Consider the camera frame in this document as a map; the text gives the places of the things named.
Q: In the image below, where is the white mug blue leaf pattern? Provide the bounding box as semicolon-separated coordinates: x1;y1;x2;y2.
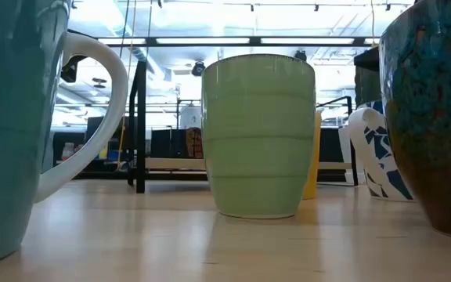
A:
348;99;417;203

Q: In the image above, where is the blue brown glazed mug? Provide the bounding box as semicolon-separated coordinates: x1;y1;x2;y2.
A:
377;0;451;240

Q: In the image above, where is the teal mug with white handle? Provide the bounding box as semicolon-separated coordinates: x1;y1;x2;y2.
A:
0;0;129;271

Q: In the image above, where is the yellow mug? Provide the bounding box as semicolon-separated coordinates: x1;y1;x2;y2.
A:
301;112;323;201

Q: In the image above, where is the light green ribbed mug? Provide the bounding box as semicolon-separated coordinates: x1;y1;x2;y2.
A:
200;53;317;219

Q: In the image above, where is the green cactus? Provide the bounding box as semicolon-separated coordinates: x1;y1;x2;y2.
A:
354;70;383;107

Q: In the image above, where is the black overhead light bar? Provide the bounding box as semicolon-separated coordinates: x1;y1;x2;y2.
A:
68;29;381;49

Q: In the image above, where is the black metal rack wooden shelf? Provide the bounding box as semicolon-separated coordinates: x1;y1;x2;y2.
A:
126;60;359;194

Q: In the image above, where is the black cabinet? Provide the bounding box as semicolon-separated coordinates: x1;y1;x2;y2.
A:
150;128;189;159

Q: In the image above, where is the white cylindrical container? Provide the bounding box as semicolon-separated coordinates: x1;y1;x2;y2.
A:
180;106;203;130

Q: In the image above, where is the orange mandala patterned object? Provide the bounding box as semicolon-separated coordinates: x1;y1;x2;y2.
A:
186;127;204;160

